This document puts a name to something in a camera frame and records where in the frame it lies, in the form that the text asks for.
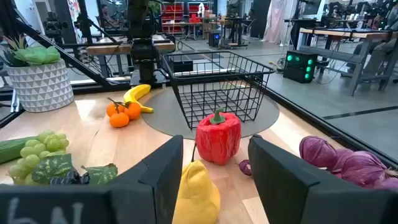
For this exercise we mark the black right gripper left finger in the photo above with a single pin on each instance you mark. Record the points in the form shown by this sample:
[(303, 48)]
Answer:
[(93, 205)]

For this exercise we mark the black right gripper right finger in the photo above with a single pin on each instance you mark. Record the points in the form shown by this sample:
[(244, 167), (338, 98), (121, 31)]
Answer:
[(311, 202)]

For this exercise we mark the black grape bunch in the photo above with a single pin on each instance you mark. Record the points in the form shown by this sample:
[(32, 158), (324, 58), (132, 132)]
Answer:
[(73, 178)]

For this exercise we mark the green grape bunch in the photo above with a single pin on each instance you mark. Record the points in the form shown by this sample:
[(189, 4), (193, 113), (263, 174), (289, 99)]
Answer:
[(34, 149)]

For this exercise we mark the orange tangerine bunch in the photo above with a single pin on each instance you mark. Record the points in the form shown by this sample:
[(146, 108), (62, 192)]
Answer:
[(119, 119)]

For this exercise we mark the green cucumber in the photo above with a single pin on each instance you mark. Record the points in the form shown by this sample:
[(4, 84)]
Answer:
[(11, 149)]

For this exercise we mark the red bell pepper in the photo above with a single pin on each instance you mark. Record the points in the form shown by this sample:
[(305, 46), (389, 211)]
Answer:
[(217, 140)]

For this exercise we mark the yellow banana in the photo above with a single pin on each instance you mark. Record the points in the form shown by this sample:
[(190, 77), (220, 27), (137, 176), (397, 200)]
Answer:
[(136, 91)]

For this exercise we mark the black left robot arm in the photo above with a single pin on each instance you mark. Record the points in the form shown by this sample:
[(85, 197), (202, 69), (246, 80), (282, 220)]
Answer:
[(144, 49)]

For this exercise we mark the grey round mat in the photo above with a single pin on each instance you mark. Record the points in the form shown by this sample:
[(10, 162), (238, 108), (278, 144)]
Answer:
[(161, 118)]

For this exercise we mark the succulent in white pot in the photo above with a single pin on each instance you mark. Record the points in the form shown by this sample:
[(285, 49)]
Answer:
[(40, 84)]

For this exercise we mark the computer tower with green lights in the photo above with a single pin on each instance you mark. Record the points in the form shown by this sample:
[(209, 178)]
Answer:
[(298, 67)]

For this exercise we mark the wooden background table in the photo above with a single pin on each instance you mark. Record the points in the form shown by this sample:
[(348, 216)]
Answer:
[(342, 32)]

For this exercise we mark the pink curtain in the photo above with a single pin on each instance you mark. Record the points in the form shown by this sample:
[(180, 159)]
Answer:
[(275, 21)]

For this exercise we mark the person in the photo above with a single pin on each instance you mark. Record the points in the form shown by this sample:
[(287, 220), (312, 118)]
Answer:
[(107, 17)]

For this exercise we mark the computer tower with blue light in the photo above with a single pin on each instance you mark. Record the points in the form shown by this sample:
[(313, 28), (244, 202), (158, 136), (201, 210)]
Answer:
[(214, 40)]

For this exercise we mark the shelf with red bins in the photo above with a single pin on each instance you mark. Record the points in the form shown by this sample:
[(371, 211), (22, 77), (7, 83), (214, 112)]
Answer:
[(174, 15)]

